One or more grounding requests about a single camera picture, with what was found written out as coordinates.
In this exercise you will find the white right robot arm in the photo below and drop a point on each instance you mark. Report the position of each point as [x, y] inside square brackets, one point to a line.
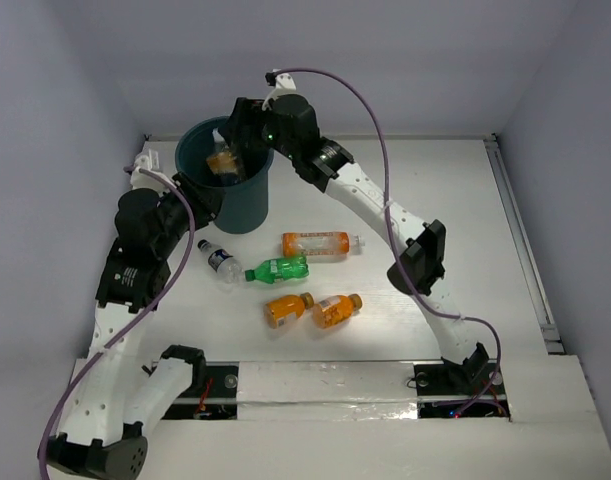
[418, 246]

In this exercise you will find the long orange label bottle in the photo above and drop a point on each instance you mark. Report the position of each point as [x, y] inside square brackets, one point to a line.
[331, 243]

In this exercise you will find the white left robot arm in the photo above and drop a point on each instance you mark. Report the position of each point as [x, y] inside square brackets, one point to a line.
[101, 425]

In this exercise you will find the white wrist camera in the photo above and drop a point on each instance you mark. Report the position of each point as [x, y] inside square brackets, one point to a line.
[280, 84]
[146, 161]

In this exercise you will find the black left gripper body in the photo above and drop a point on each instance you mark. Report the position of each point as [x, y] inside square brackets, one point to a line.
[200, 198]

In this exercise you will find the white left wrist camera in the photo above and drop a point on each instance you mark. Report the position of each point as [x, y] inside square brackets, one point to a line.
[146, 161]

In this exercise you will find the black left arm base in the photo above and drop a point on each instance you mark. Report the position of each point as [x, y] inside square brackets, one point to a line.
[216, 399]

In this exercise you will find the small orange patterned bottle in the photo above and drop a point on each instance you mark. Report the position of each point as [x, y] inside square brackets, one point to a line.
[335, 310]

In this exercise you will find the green plastic bottle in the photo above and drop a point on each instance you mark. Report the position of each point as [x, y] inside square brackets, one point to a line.
[278, 270]

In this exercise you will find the orange blue label bottle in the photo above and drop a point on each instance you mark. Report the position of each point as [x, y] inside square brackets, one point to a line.
[223, 163]

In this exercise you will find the dark teal plastic bin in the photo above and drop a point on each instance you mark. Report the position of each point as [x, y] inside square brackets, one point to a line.
[244, 194]

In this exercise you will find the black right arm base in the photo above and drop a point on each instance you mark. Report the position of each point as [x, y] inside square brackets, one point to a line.
[446, 390]

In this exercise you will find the clear plastic bottle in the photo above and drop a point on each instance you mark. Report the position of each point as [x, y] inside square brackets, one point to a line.
[220, 145]

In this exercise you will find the small orange juice bottle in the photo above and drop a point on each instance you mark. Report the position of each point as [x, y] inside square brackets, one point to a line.
[284, 310]

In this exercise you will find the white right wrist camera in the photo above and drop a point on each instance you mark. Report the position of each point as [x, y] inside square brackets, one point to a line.
[280, 84]

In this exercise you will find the small clear blue-label bottle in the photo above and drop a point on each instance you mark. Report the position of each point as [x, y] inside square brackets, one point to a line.
[227, 267]

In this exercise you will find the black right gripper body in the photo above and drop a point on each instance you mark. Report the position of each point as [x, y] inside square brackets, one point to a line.
[271, 133]

